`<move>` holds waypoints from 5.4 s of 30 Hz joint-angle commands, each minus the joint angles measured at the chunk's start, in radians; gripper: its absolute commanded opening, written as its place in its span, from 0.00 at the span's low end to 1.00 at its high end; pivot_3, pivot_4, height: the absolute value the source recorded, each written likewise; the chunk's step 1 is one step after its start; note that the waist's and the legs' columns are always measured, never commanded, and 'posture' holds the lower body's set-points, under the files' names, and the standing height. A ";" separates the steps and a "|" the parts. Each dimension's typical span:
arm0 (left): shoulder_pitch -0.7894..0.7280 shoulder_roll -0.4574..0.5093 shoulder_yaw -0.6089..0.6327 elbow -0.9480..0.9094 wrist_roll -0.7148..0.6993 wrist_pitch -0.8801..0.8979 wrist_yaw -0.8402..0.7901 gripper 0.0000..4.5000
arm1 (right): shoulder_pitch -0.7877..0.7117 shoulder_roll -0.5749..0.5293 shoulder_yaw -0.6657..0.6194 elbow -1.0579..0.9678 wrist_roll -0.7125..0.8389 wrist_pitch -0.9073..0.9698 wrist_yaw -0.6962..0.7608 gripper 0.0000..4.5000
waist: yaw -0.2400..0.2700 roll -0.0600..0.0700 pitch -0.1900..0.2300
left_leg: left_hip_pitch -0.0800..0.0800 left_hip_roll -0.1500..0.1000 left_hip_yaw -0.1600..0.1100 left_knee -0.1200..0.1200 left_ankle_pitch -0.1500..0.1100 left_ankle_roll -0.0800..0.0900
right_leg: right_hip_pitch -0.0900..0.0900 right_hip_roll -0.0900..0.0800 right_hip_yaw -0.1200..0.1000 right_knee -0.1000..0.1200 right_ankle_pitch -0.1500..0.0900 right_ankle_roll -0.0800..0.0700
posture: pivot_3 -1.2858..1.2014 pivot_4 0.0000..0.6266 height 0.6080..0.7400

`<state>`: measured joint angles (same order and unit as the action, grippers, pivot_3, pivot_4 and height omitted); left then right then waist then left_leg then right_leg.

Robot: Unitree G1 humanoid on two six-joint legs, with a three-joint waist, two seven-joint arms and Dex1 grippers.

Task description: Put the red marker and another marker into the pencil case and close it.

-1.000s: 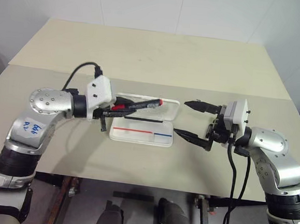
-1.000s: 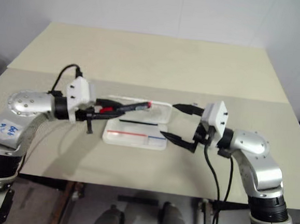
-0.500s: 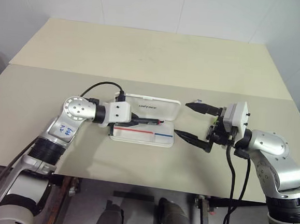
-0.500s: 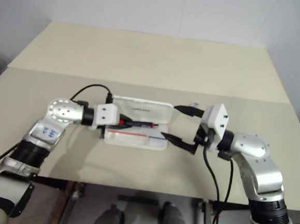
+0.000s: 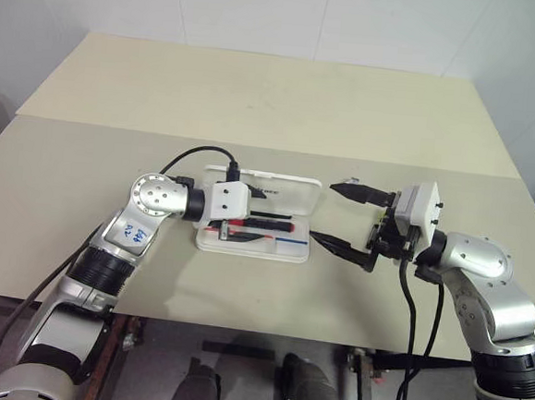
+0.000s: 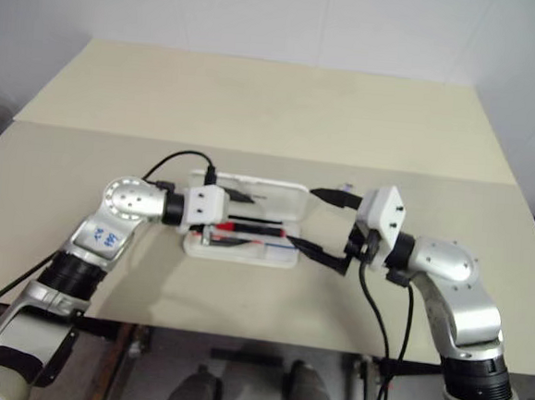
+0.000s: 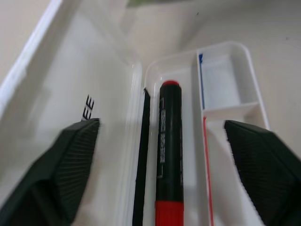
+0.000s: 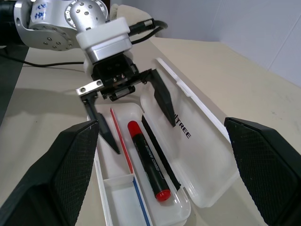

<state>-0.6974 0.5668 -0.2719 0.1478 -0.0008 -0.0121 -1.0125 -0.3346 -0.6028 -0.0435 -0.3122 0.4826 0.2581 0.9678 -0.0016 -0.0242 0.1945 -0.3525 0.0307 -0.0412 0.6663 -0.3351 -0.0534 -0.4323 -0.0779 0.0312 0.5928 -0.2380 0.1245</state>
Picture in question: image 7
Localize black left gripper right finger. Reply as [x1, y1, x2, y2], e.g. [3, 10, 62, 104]
[223, 120, 301, 226]

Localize black marker with red cap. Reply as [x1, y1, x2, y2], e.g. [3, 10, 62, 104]
[152, 80, 189, 226]

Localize white plastic pencil case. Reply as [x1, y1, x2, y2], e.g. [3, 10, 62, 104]
[0, 0, 271, 226]

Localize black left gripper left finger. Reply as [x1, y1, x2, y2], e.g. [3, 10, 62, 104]
[0, 118, 101, 226]

